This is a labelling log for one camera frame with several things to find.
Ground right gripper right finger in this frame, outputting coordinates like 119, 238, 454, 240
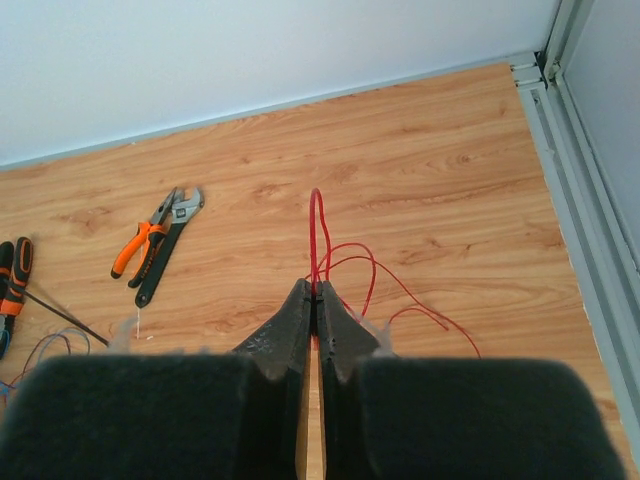
316, 282, 626, 479

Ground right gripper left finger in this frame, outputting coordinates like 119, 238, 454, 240
1, 280, 311, 479

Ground long red wire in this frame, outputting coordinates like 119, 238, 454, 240
308, 187, 482, 360

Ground coloured wire bundle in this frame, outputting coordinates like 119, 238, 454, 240
0, 329, 92, 401

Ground black zip tie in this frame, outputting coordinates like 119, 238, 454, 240
21, 289, 110, 347

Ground small orange needle-nose pliers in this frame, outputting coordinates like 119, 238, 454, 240
111, 187, 183, 288

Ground black adjustable wrench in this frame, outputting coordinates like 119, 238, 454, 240
135, 187, 205, 308

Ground large orange black pliers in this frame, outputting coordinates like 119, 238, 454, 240
1, 236, 34, 358

